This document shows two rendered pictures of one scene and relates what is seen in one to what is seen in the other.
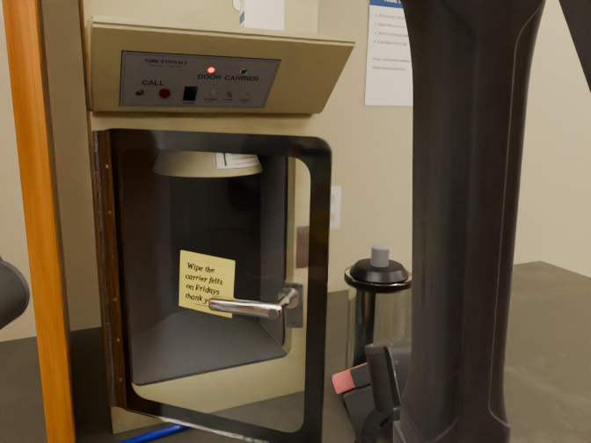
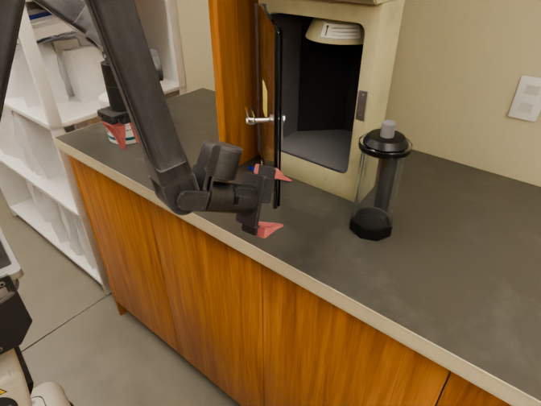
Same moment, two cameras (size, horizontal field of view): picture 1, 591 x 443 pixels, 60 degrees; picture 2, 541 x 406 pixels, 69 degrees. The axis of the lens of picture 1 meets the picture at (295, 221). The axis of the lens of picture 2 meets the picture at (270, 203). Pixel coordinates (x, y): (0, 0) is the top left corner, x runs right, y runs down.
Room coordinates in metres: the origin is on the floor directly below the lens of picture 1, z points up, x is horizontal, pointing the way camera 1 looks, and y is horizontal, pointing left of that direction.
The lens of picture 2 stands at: (0.22, -0.70, 1.52)
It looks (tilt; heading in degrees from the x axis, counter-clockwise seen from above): 34 degrees down; 64
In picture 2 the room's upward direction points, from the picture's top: straight up
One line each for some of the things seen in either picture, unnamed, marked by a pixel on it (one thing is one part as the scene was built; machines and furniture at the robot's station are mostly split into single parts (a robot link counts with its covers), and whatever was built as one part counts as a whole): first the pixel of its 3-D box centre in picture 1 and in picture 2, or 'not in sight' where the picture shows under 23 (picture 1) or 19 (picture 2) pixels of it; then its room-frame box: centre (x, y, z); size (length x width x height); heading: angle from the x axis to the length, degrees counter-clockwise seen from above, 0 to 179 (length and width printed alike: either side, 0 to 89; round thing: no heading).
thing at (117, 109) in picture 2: not in sight; (121, 99); (0.30, 0.25, 1.21); 0.10 x 0.07 x 0.07; 25
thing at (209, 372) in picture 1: (209, 292); (266, 105); (0.61, 0.11, 1.19); 0.30 x 0.01 x 0.40; 71
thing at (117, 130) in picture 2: not in sight; (124, 130); (0.29, 0.25, 1.13); 0.07 x 0.07 x 0.09; 25
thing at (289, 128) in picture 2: not in sight; (334, 83); (0.84, 0.17, 1.19); 0.26 x 0.24 x 0.35; 115
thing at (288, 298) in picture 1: (253, 301); (257, 114); (0.55, 0.05, 1.20); 0.10 x 0.05 x 0.03; 71
